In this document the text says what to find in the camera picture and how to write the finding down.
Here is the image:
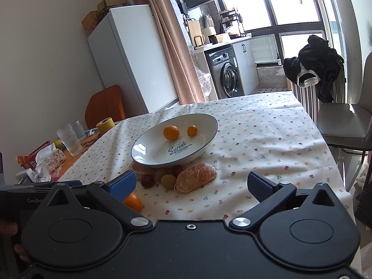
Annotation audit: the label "floral white tablecloth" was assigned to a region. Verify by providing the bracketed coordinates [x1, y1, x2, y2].
[57, 91, 357, 228]

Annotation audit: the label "orange wooden chair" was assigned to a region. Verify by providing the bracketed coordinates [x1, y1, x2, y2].
[85, 85, 126, 130]

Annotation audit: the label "pink curtain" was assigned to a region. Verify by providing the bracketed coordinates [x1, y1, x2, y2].
[130, 0, 207, 104]

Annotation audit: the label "plastic bag of snacks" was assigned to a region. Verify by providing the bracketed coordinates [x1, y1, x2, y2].
[34, 148, 68, 182]

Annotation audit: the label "black metal kitchen rack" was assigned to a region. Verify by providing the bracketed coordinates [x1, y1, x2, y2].
[219, 7, 246, 38]

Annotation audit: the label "white plate with blue rim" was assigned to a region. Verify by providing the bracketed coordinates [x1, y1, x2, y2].
[130, 113, 219, 168]

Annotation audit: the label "white refrigerator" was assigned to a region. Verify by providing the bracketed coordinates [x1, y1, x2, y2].
[87, 4, 180, 115]

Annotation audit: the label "red plastic basket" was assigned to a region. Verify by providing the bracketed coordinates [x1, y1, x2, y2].
[16, 141, 52, 169]

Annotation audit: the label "large window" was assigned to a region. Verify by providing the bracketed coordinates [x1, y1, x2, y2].
[214, 0, 330, 64]

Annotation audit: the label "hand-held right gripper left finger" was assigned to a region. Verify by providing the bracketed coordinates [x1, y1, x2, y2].
[44, 170, 153, 235]

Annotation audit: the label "white kitchen cabinet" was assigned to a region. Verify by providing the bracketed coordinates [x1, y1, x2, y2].
[232, 39, 260, 95]

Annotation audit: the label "striped chair back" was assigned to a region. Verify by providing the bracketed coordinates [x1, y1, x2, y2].
[291, 80, 347, 124]

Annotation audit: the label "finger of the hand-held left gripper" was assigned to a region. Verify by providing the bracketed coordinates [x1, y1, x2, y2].
[13, 179, 83, 188]

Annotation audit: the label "pale peeled pomelo segment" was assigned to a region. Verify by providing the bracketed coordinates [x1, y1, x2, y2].
[130, 163, 159, 181]

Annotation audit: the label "wooden cutting board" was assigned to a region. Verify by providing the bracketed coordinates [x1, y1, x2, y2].
[187, 19, 203, 47]

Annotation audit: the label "dark wire basket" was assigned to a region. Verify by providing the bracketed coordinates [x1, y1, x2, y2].
[97, 2, 130, 18]

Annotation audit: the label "grey padded chair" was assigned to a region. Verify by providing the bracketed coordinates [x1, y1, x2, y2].
[316, 50, 372, 152]

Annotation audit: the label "large orange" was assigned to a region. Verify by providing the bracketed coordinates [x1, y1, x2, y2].
[163, 125, 180, 140]
[123, 193, 143, 213]

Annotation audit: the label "cardboard box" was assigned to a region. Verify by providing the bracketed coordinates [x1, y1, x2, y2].
[81, 11, 100, 31]

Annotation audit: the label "small yellow-orange citrus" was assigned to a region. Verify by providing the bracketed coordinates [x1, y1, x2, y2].
[161, 174, 177, 190]

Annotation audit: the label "orange peeled citrus segment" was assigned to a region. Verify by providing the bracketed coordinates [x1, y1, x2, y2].
[175, 163, 217, 193]

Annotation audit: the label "black clothes pile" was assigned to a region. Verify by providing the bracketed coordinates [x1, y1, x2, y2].
[283, 34, 345, 103]

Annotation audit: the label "clear plastic bag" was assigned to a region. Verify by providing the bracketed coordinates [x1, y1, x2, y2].
[196, 66, 213, 100]

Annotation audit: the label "clear drinking glass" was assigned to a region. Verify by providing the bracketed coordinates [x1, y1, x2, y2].
[71, 119, 86, 140]
[56, 123, 83, 156]

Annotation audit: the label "grey washing machine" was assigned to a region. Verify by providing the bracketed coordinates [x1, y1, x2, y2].
[205, 48, 245, 100]

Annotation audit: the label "person's left hand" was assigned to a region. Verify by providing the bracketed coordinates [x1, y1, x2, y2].
[0, 220, 30, 264]

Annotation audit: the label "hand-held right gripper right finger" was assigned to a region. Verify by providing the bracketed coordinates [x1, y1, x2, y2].
[229, 171, 335, 235]

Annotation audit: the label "yellow tape roll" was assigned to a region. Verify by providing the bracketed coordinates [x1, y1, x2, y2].
[96, 117, 116, 134]

